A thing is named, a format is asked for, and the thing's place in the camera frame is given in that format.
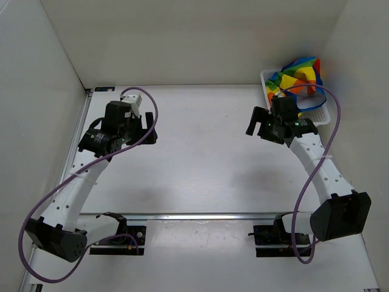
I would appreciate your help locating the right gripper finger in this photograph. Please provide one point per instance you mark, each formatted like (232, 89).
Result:
(265, 131)
(259, 115)

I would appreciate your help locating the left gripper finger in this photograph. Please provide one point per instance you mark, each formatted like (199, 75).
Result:
(147, 120)
(149, 140)

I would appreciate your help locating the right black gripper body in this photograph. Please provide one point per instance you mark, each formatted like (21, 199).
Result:
(275, 121)

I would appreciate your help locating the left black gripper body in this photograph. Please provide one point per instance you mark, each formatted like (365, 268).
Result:
(133, 132)

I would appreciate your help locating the rainbow striped shorts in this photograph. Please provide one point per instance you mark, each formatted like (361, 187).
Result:
(301, 80)

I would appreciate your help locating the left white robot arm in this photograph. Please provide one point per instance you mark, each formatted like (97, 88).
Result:
(57, 230)

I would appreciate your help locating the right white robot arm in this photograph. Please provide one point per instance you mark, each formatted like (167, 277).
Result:
(342, 211)

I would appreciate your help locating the blue corner label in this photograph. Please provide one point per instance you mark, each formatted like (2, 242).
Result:
(104, 89)

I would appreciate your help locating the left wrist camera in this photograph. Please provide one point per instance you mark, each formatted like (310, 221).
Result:
(134, 100)

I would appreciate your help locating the aluminium left rail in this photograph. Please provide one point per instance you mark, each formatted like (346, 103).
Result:
(76, 136)

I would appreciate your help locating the aluminium rail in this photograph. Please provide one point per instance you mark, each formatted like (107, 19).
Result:
(76, 136)
(200, 216)

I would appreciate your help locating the aluminium front rail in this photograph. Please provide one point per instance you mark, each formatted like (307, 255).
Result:
(200, 216)

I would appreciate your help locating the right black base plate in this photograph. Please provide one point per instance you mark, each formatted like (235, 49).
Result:
(271, 240)

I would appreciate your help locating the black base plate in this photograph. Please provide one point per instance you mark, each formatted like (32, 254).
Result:
(271, 240)
(122, 246)

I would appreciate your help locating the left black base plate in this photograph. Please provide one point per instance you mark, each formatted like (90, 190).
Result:
(122, 246)

